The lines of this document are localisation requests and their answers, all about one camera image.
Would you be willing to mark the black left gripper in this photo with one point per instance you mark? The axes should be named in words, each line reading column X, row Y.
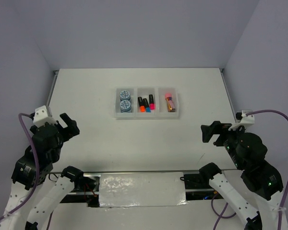
column 71, row 130

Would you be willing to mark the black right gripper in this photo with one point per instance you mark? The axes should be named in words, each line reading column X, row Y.
column 216, row 126

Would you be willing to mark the pink tube of coloured pens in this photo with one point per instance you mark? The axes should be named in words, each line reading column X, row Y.
column 170, row 104

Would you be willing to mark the blue cleaning gel jar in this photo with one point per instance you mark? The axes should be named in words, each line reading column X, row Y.
column 125, row 95
column 125, row 106

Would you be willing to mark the pink highlighter with black cap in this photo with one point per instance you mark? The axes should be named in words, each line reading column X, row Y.
column 151, row 102

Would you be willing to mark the blue highlighter with black cap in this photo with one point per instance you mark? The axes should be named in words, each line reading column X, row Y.
column 146, row 105

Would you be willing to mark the orange highlighter with black cap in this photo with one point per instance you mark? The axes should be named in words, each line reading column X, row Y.
column 141, row 104

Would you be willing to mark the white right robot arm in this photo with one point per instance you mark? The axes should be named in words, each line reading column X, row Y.
column 263, row 180

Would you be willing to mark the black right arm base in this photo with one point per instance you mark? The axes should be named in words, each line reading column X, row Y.
column 197, row 189

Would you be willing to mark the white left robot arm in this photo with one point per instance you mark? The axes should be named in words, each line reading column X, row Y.
column 23, row 211

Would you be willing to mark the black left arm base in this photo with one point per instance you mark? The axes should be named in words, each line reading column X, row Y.
column 86, row 192

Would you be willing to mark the clear three-compartment plastic organizer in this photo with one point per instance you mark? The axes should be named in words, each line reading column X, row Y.
column 161, row 111

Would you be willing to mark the white foil-covered front panel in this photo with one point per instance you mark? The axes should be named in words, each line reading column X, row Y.
column 142, row 189

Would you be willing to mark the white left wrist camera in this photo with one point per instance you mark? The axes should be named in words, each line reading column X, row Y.
column 43, row 115

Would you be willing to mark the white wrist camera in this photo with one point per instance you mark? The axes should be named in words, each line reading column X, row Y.
column 242, row 119
column 43, row 115

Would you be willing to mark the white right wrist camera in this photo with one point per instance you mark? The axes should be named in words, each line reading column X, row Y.
column 242, row 119

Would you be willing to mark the silver metal table rail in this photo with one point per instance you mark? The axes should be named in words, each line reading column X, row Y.
column 167, row 171

